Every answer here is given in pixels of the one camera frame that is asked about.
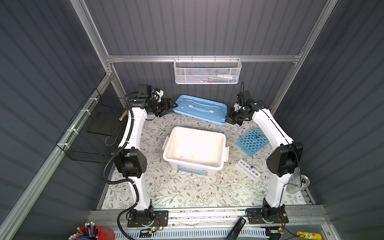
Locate blue plastic box lid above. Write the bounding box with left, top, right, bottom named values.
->
left=174, top=95, right=228, bottom=125

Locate blue test tube rack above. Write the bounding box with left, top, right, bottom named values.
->
left=237, top=127, right=269, bottom=157

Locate small white tube rack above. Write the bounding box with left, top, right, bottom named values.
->
left=235, top=159, right=261, bottom=183

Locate white plastic storage bin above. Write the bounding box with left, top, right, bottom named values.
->
left=163, top=127, right=229, bottom=177

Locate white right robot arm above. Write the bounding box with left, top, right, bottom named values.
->
left=226, top=91, right=303, bottom=224

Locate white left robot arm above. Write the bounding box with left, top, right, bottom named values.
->
left=103, top=84, right=177, bottom=227

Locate yellow pen in basket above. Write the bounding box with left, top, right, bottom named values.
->
left=119, top=110, right=129, bottom=121

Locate black flat device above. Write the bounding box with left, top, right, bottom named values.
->
left=225, top=218, right=246, bottom=240

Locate red cup of pens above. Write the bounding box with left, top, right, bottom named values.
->
left=68, top=222, right=116, bottom=240

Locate white wire mesh basket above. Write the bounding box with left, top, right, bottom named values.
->
left=173, top=57, right=242, bottom=85

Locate black wire wall basket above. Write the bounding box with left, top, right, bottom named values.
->
left=57, top=90, right=128, bottom=164

